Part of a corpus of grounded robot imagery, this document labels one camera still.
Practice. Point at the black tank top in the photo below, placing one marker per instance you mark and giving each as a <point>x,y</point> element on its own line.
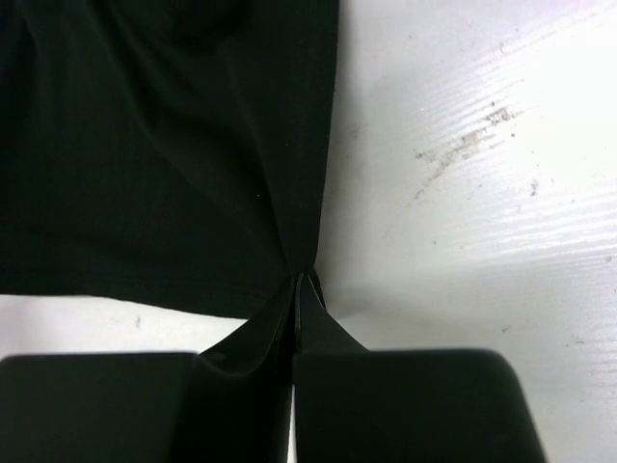
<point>170,153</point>

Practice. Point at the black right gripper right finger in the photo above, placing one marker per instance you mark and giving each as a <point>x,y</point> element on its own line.
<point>323,375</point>

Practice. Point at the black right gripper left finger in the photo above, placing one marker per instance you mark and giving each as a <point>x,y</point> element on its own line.
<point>242,411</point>

